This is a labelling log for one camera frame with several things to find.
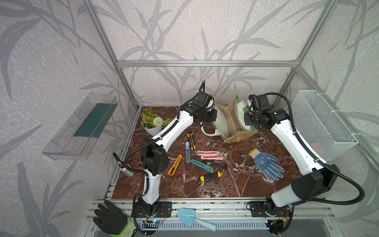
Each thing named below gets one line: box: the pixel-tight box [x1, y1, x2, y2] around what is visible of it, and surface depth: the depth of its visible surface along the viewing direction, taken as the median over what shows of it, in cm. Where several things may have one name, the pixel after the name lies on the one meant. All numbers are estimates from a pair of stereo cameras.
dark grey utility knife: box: [206, 160, 228, 170], surface depth 90 cm
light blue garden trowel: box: [177, 207, 218, 232], surface depth 72 cm
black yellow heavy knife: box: [197, 171, 224, 185], surface depth 86 cm
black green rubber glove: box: [92, 199, 137, 237], surface depth 71 cm
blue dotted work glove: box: [248, 148, 285, 181], surface depth 91 cm
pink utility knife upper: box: [194, 150, 220, 156], surface depth 96 cm
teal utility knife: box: [190, 158, 215, 174], surface depth 90 cm
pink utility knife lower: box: [200, 155, 227, 160], surface depth 93 cm
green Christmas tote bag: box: [200, 95, 259, 143], surface depth 91 cm
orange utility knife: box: [167, 154, 183, 177], surface depth 90 cm
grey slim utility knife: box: [185, 141, 191, 166], surface depth 95 cm
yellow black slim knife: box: [187, 132, 196, 152], surface depth 101 cm
